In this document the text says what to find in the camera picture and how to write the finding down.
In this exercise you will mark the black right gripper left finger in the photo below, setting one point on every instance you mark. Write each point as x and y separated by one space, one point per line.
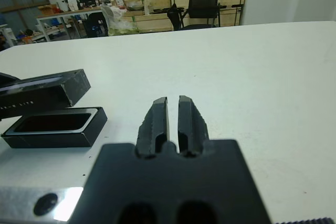
155 127

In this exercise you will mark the brown cardboard box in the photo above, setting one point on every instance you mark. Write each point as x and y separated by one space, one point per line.
48 9

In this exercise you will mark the black box lid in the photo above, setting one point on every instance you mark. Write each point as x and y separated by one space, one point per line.
52 91

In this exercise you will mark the yellow-green plastic bag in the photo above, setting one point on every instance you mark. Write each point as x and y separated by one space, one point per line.
118 24

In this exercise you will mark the small white box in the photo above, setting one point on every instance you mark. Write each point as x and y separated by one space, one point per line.
73 4

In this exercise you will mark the white desk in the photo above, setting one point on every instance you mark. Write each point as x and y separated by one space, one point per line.
65 13

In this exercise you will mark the black box base white inlay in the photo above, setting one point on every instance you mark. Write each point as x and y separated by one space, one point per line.
65 139

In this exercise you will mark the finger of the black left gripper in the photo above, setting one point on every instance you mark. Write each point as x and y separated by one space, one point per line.
6 80

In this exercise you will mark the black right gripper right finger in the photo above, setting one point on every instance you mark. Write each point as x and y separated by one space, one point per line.
190 127

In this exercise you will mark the black desk chair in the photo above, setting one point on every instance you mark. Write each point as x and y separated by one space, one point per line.
95 24

